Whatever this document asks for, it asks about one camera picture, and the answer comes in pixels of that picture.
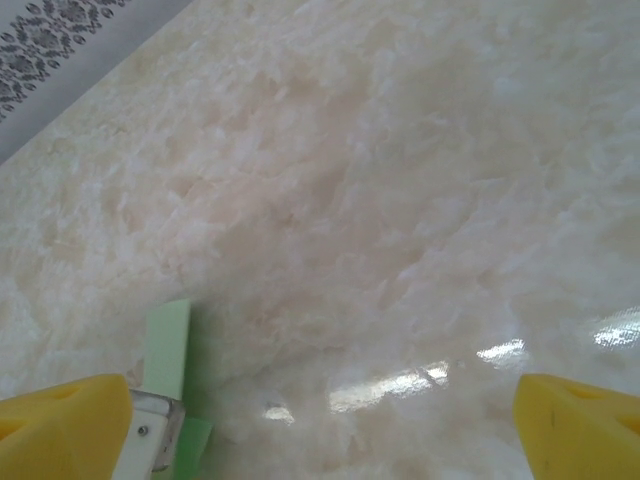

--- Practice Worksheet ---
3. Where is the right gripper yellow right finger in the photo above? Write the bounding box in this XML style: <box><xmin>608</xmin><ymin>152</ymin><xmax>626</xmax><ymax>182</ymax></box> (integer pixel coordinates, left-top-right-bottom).
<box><xmin>514</xmin><ymin>372</ymin><xmax>640</xmax><ymax>480</ymax></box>

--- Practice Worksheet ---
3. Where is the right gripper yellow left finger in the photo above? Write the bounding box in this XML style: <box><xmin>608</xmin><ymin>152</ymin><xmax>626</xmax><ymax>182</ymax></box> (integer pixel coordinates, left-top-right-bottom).
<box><xmin>0</xmin><ymin>372</ymin><xmax>134</xmax><ymax>480</ymax></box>

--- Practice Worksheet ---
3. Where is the light green paper sheet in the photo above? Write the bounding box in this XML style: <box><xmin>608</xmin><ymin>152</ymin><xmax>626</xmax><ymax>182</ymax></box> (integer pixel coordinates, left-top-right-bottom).
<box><xmin>141</xmin><ymin>297</ymin><xmax>215</xmax><ymax>480</ymax></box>

